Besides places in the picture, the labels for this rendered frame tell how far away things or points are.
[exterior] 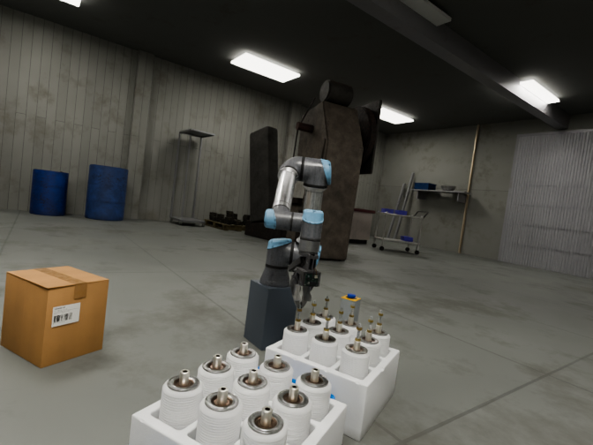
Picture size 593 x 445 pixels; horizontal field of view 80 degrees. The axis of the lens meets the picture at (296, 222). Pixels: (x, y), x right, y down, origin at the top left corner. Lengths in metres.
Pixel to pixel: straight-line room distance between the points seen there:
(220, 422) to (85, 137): 7.30
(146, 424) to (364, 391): 0.63
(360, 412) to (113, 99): 7.46
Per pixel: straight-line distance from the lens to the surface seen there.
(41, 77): 8.01
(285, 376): 1.05
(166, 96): 8.31
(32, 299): 1.68
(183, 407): 0.95
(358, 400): 1.26
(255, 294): 1.82
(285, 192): 1.47
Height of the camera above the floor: 0.71
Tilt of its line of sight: 3 degrees down
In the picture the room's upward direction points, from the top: 7 degrees clockwise
